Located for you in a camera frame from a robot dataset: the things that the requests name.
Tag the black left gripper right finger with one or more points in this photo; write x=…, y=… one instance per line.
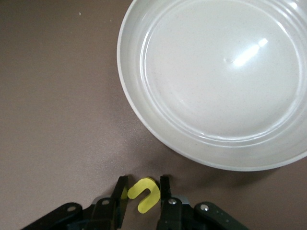
x=175, y=215

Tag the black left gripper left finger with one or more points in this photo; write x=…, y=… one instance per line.
x=105, y=215

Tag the yellow foam letter u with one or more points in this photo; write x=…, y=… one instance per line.
x=144, y=184

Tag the brown table cover mat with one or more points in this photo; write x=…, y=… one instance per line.
x=48, y=95

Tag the white plate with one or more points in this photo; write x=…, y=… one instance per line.
x=216, y=79

